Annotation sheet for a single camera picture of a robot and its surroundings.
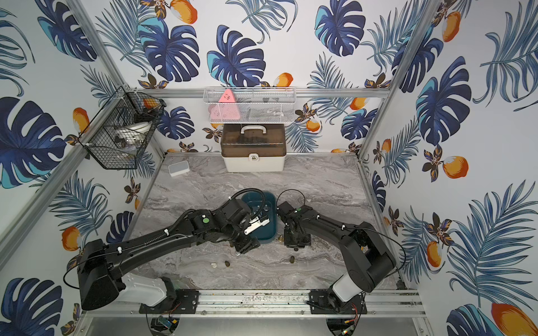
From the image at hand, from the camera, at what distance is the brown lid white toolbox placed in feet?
3.34

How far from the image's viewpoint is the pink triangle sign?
35.4 inches

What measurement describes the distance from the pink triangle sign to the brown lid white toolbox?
0.27 feet

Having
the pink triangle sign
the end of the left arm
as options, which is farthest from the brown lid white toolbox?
the end of the left arm

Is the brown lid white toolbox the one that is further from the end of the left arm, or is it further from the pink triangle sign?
the end of the left arm
